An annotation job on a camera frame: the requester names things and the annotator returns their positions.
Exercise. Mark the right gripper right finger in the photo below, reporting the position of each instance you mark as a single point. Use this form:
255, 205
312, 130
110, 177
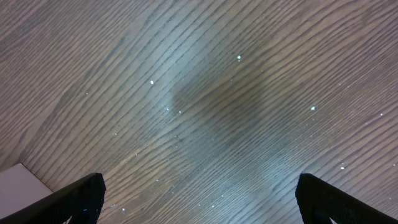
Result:
320, 202

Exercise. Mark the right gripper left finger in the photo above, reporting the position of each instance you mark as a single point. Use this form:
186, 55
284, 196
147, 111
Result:
79, 202

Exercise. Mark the white open cardboard box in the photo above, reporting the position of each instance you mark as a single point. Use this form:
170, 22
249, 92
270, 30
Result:
20, 188

